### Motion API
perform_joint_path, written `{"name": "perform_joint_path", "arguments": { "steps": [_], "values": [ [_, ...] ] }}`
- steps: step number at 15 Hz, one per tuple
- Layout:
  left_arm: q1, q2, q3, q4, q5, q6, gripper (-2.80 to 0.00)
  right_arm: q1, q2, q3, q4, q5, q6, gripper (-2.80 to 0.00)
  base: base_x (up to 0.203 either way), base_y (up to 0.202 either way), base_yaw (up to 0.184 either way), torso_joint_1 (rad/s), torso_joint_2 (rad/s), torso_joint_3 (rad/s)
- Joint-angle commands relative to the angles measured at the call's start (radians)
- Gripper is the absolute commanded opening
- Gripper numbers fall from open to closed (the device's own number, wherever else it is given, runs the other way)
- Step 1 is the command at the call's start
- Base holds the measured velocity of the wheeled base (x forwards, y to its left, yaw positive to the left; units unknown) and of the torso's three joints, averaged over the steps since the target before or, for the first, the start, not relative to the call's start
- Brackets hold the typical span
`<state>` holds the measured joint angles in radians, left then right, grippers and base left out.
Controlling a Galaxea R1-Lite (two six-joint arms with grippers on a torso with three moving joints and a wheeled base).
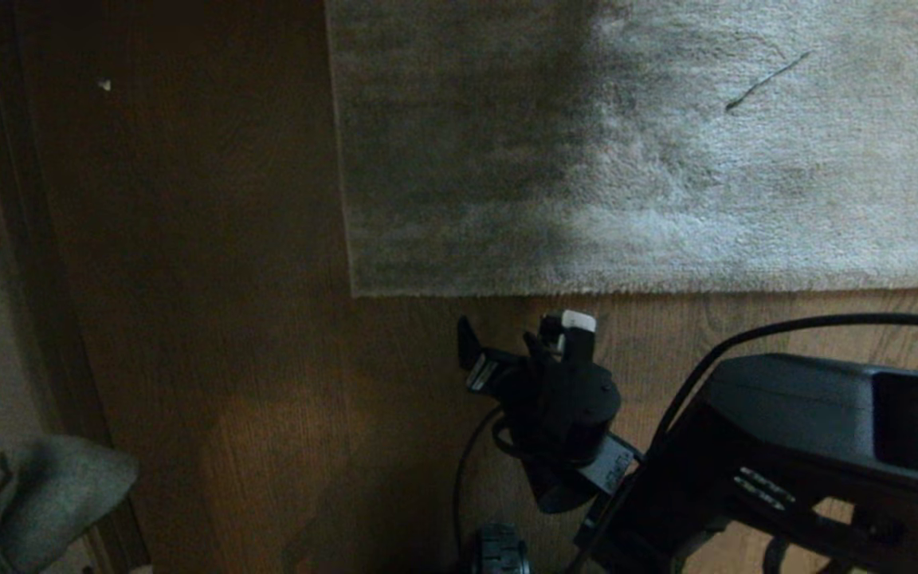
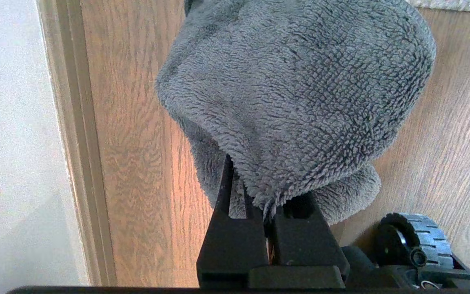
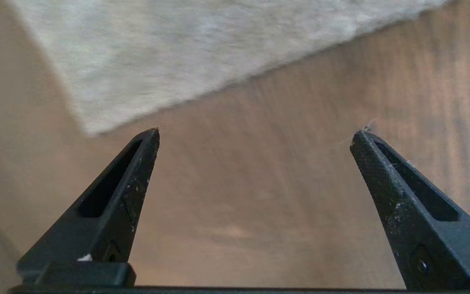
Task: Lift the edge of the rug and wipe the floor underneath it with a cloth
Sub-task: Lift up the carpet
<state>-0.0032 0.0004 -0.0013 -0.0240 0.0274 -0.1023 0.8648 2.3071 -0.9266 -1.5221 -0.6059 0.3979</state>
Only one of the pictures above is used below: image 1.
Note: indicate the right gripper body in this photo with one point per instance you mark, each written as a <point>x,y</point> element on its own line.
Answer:
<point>562,410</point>

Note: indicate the grey cloth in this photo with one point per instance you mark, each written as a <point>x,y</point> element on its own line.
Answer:
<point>52,486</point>

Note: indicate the grey shaggy rug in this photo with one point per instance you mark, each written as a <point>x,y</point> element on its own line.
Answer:
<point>746,183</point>

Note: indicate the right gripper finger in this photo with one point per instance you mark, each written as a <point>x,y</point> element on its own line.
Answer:
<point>534,346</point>
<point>468,341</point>

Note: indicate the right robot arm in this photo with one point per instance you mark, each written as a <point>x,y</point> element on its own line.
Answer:
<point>794,430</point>

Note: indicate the black ribbed round part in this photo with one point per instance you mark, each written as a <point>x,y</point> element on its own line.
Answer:
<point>497,550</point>

